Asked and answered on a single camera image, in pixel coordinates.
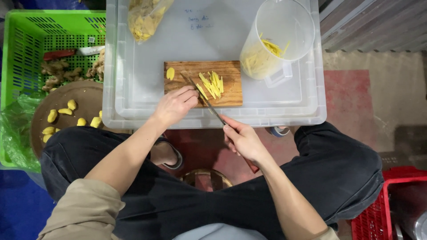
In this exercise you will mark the person's right hand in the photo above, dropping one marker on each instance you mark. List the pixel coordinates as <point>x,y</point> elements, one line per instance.
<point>248,141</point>

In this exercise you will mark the person's left hand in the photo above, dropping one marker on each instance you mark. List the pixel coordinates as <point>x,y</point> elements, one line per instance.
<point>173,106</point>

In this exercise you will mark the person's left fingers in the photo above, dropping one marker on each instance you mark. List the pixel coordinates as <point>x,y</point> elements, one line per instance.
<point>189,95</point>

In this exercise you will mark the pile of cut ginger strips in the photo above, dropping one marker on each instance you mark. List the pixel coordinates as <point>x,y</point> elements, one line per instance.
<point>213,85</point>

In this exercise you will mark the yellow ginger slice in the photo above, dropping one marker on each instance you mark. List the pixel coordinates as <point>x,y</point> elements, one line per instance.
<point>170,73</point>

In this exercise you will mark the wooden cutting board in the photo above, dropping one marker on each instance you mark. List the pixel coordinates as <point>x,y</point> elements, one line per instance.
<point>230,76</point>

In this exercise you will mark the translucent plastic storage box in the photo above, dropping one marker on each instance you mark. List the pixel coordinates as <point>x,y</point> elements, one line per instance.
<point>206,40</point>

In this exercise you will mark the grey sandal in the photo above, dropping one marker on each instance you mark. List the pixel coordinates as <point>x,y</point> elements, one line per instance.
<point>176,156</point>

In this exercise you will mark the plastic bag of ginger slices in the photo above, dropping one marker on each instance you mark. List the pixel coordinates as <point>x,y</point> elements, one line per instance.
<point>145,21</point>

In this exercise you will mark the round wooden stool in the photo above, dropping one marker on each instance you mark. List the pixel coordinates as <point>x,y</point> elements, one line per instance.
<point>206,180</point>

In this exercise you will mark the blue and white sandal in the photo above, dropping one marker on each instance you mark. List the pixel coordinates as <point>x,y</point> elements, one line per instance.
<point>277,131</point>

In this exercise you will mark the ginger strips inside pitcher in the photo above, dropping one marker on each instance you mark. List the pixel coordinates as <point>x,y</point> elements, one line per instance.
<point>272,48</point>

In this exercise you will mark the round brown tray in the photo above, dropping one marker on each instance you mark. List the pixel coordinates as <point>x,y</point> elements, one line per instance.
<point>86,96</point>

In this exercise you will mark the person's black trousers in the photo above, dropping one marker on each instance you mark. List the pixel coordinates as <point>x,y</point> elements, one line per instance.
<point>200,206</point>

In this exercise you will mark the clear plastic pitcher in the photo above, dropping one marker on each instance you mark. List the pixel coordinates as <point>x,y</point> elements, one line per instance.
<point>283,30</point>

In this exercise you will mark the heap of unpeeled ginger roots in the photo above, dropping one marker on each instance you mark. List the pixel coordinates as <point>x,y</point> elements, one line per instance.
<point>60,73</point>

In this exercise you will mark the group of peeled ginger pieces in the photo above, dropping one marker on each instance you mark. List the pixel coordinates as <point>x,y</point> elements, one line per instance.
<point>52,115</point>

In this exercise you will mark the person's beige shirt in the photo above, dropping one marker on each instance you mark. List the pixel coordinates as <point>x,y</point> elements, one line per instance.
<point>83,213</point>

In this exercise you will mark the green plastic crate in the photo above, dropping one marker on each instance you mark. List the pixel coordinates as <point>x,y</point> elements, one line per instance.
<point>26,53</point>

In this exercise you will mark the green plastic bag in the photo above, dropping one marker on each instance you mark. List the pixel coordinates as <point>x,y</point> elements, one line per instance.
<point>15,133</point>

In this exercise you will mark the blue floor mat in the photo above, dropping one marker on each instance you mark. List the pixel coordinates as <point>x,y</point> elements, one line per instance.
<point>20,206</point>

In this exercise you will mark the red plastic crate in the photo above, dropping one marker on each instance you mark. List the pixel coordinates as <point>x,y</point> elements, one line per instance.
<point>370,216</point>

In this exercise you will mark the metal container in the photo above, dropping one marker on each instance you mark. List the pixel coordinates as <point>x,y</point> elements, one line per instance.
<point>417,226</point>

